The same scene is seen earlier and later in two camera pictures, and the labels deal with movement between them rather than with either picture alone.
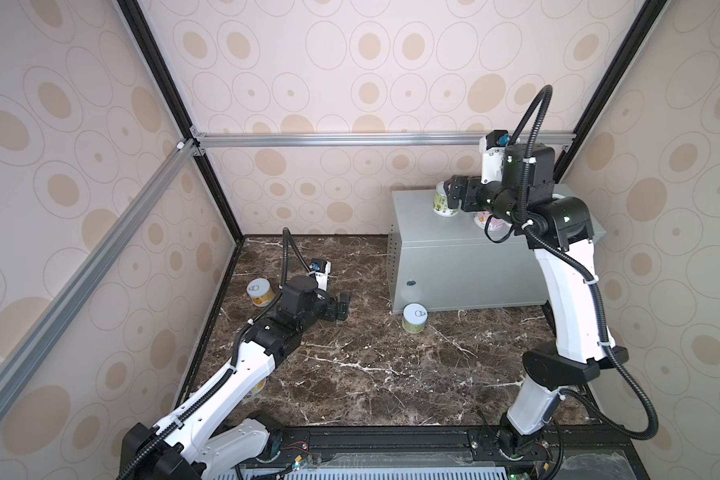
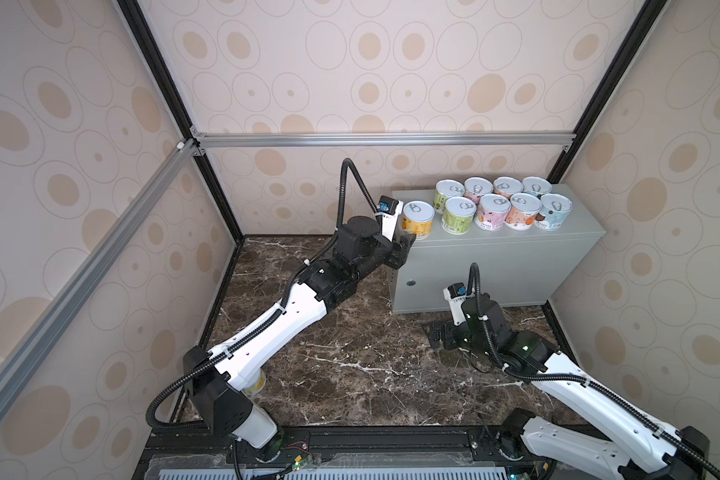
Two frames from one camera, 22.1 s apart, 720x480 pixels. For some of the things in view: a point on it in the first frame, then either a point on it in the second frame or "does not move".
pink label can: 495,224 does not move
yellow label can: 260,291 → 417,218
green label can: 414,316 → 458,215
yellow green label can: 258,388 does not move
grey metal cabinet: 446,262 does not move
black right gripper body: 483,196 → 452,337
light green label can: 440,203 does not move
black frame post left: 152,54 does not move
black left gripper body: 325,307 → 392,253
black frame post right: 649,13 does not move
